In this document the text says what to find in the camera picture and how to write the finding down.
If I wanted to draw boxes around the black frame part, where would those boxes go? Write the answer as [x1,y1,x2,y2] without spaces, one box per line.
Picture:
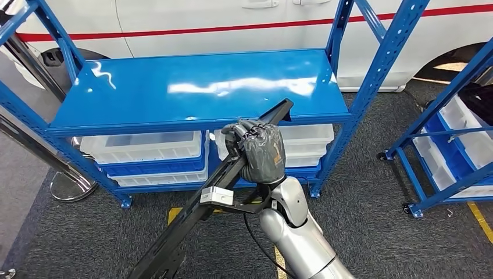
[458,83,493,126]

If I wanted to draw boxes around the white car with red stripe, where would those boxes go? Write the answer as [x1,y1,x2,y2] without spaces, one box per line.
[15,0,493,93]

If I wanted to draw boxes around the blue metal shelf rack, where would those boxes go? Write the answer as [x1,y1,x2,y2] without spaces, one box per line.
[377,42,493,219]
[0,0,430,210]

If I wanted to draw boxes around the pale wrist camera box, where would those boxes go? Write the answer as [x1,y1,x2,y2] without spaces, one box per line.
[199,186,235,206]

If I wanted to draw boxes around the black camera bracket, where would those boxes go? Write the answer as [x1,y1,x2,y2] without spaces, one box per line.
[209,184,276,215]

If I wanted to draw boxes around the long black metal part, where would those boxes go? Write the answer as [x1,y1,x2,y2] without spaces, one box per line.
[127,98,295,279]

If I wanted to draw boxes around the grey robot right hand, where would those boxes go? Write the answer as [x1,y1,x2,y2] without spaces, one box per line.
[220,118,287,185]

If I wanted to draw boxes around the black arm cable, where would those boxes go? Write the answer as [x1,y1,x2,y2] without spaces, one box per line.
[242,213,297,279]

